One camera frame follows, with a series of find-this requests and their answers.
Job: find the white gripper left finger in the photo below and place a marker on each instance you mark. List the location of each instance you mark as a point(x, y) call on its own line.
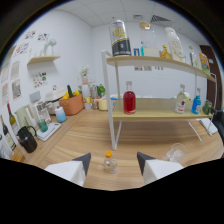
point(70, 170)

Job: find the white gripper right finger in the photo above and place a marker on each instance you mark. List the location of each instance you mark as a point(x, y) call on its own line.
point(158, 168)

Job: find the orange cap clear bottle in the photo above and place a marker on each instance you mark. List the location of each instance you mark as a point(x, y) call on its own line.
point(110, 165)

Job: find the green cup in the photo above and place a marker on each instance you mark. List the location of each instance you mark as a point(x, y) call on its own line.
point(42, 126)

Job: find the light blue cup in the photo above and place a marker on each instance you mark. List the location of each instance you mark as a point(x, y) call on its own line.
point(60, 115)

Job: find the white tray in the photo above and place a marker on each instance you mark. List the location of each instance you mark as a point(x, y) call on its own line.
point(49, 131)

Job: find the black kettle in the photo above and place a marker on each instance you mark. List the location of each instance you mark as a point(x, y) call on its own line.
point(27, 141)

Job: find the orange basket with vegetables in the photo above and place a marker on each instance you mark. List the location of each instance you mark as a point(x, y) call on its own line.
point(71, 105)

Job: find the white notebook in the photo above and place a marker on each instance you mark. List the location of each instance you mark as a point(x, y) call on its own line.
point(208, 126)

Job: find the clear bottle red label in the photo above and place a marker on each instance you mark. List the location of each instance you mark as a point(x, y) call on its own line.
point(180, 103)

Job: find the dark wine bottle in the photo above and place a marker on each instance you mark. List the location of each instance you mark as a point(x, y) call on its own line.
point(8, 138)

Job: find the pale green pitcher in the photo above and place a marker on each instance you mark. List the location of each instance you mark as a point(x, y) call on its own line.
point(22, 116)

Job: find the red liquid glass bottle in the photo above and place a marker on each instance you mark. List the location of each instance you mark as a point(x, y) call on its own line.
point(129, 101)

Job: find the yellow container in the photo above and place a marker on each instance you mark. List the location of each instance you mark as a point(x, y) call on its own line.
point(102, 104)

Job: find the blue liquid silver cap bottle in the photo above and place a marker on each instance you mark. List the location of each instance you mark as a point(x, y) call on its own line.
point(196, 105)

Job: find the white kitchen appliance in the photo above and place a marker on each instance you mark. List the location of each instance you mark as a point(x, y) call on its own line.
point(55, 96)

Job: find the green wine bottle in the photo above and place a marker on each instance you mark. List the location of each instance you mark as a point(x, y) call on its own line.
point(12, 121)

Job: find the black chair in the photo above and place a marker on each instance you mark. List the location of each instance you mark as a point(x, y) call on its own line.
point(219, 123)

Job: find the green potted plant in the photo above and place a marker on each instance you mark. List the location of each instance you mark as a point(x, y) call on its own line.
point(101, 90)

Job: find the white flower vase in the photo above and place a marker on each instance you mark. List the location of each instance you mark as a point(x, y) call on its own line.
point(85, 77)

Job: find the brown door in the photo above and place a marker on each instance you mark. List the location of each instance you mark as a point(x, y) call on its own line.
point(213, 73)

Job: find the amber syrup bottle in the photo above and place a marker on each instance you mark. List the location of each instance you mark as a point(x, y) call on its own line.
point(165, 53)

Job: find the green cap clear bottle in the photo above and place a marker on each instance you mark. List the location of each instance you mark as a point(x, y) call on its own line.
point(192, 58)

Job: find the silver black soda can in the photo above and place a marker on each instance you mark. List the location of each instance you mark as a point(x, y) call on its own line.
point(120, 38)

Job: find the dark ceiling air vent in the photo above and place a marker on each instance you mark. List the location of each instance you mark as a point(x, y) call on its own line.
point(160, 18)

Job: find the white ceiling diffuser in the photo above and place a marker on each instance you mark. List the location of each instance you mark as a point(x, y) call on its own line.
point(138, 16)

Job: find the white frame wooden shelf rack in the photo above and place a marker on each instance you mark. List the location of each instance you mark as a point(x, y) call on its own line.
point(156, 61)

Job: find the wooden wall shelf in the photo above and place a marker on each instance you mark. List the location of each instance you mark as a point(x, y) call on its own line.
point(43, 59)

